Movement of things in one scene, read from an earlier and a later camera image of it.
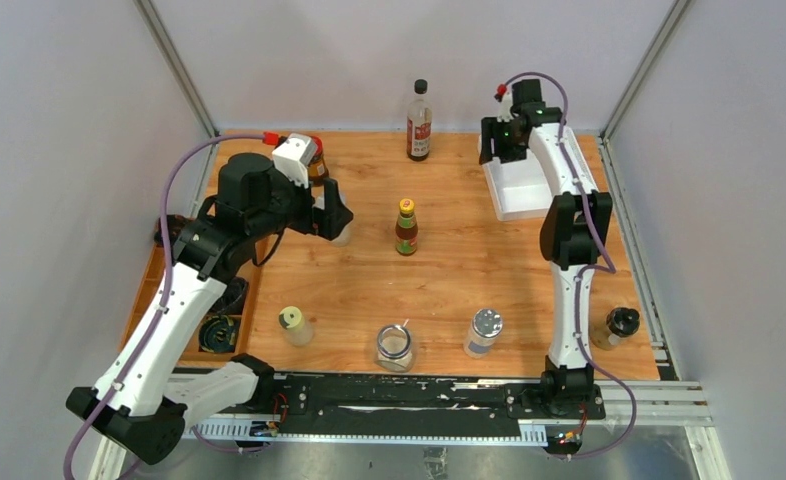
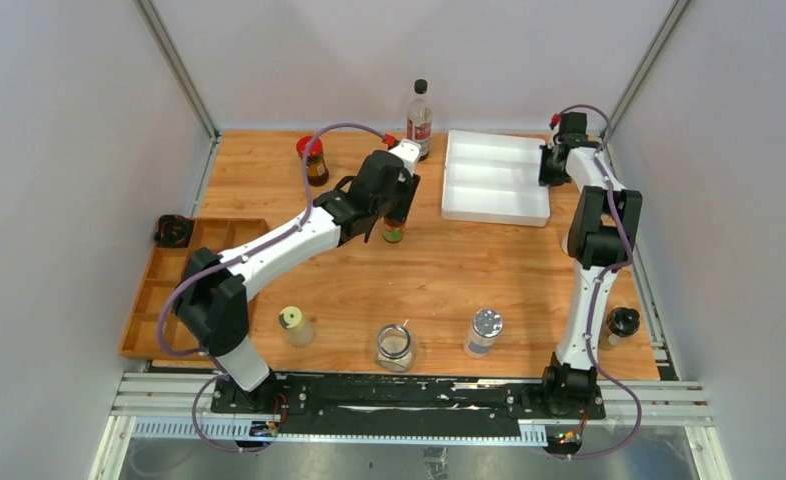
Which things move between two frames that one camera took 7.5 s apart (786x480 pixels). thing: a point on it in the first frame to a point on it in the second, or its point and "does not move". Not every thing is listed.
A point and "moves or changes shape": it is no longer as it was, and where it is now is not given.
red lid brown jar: (317, 169) does not move
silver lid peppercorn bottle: (486, 324) does not move
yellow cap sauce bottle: (406, 228) to (393, 231)
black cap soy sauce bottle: (419, 123) does not move
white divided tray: (520, 189) moves or changes shape
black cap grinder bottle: (621, 322) does not move
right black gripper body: (508, 145) to (551, 172)
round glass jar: (394, 347) does not move
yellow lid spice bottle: (299, 332) does not move
